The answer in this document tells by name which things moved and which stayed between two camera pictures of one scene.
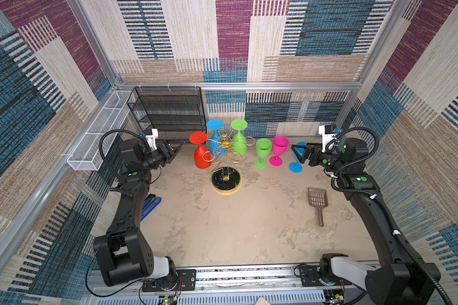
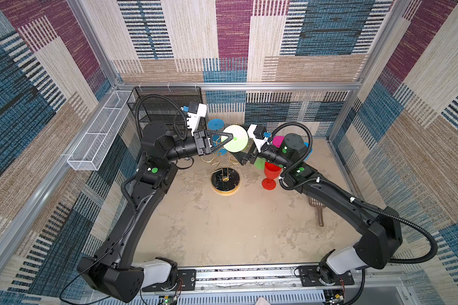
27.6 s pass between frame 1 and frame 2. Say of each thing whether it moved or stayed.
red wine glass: moved
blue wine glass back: stayed
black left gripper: moved
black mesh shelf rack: stayed
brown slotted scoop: stayed
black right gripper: moved
